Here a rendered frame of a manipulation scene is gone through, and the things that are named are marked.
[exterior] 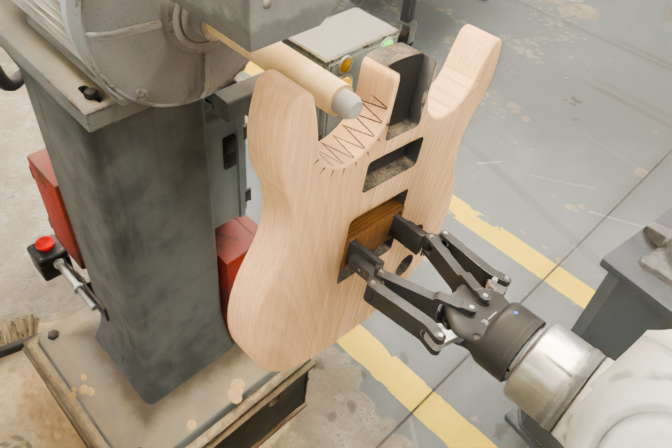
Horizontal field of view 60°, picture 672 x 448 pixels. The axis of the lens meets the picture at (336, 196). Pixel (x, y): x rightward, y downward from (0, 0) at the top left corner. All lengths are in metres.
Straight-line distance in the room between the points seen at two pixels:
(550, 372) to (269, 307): 0.27
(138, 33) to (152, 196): 0.41
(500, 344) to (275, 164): 0.28
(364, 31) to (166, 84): 0.35
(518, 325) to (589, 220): 1.89
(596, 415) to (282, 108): 0.30
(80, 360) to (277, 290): 0.98
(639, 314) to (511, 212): 1.11
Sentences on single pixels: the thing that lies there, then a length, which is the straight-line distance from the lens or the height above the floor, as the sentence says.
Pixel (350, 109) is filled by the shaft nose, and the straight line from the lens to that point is 0.51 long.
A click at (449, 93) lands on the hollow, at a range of 0.69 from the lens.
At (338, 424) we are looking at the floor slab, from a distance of 1.72.
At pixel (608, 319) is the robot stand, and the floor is 0.56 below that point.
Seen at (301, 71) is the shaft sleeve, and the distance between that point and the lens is 0.54.
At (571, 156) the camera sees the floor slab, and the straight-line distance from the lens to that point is 2.75.
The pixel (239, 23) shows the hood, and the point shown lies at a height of 1.40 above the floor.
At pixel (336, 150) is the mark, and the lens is 0.56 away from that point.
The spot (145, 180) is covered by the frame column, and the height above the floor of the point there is 0.90.
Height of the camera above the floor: 1.55
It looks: 44 degrees down
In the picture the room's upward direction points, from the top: 7 degrees clockwise
